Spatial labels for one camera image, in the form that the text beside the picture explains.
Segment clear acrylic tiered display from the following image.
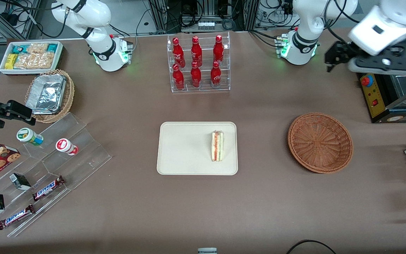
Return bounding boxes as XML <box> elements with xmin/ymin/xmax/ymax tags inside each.
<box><xmin>0</xmin><ymin>112</ymin><xmax>112</xmax><ymax>238</ymax></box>

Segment black machine with yellow panel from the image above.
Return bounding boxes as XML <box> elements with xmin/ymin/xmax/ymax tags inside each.
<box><xmin>355</xmin><ymin>34</ymin><xmax>406</xmax><ymax>124</ymax></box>

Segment Snickers chocolate bar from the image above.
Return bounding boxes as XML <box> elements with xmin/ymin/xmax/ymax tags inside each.
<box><xmin>0</xmin><ymin>204</ymin><xmax>36</xmax><ymax>231</ymax></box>
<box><xmin>32</xmin><ymin>175</ymin><xmax>66</xmax><ymax>202</ymax></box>

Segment black cable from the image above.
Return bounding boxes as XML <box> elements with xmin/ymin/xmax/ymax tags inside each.
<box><xmin>286</xmin><ymin>240</ymin><xmax>337</xmax><ymax>254</ymax></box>

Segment clear cracker packet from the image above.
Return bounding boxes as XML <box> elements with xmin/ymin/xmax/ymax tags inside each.
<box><xmin>14</xmin><ymin>43</ymin><xmax>55</xmax><ymax>70</ymax></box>

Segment small light wicker basket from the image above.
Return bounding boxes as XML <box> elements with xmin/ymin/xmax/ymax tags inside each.
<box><xmin>25</xmin><ymin>69</ymin><xmax>75</xmax><ymax>123</ymax></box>

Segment small black box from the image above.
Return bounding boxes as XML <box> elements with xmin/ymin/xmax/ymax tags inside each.
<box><xmin>9</xmin><ymin>173</ymin><xmax>32</xmax><ymax>191</ymax></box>

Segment beige plastic tray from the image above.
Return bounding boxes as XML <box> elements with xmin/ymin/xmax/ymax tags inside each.
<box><xmin>156</xmin><ymin>122</ymin><xmax>239</xmax><ymax>176</ymax></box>

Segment red label yogurt cup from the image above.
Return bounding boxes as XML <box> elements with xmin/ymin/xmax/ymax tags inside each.
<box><xmin>55</xmin><ymin>138</ymin><xmax>79</xmax><ymax>156</ymax></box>

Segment aluminium foil container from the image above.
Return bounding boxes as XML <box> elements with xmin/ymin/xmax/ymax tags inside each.
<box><xmin>25</xmin><ymin>74</ymin><xmax>67</xmax><ymax>115</ymax></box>

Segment red cola bottle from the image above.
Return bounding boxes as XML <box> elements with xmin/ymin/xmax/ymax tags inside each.
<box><xmin>190</xmin><ymin>62</ymin><xmax>202</xmax><ymax>89</ymax></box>
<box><xmin>213</xmin><ymin>35</ymin><xmax>225</xmax><ymax>64</ymax></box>
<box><xmin>172</xmin><ymin>63</ymin><xmax>185</xmax><ymax>91</ymax></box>
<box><xmin>172</xmin><ymin>38</ymin><xmax>185</xmax><ymax>68</ymax></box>
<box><xmin>191</xmin><ymin>36</ymin><xmax>203</xmax><ymax>67</ymax></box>
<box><xmin>210</xmin><ymin>61</ymin><xmax>222</xmax><ymax>88</ymax></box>

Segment yellow snack packet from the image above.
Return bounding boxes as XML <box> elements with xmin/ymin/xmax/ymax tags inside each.
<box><xmin>5</xmin><ymin>54</ymin><xmax>18</xmax><ymax>70</ymax></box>

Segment white rectangular snack tray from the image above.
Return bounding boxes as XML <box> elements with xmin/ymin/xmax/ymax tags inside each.
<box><xmin>0</xmin><ymin>41</ymin><xmax>64</xmax><ymax>76</ymax></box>

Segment triangular sandwich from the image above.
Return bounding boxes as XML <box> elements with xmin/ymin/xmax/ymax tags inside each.
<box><xmin>211</xmin><ymin>130</ymin><xmax>225</xmax><ymax>162</ymax></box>

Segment large brown wicker basket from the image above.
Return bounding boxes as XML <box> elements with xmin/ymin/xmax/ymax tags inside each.
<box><xmin>288</xmin><ymin>112</ymin><xmax>353</xmax><ymax>174</ymax></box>

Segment clear acrylic bottle rack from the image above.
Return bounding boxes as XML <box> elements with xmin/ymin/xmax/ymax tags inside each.
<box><xmin>167</xmin><ymin>31</ymin><xmax>231</xmax><ymax>93</ymax></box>

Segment green label yogurt cup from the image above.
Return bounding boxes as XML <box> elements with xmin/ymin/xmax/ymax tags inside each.
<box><xmin>16</xmin><ymin>128</ymin><xmax>44</xmax><ymax>146</ymax></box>

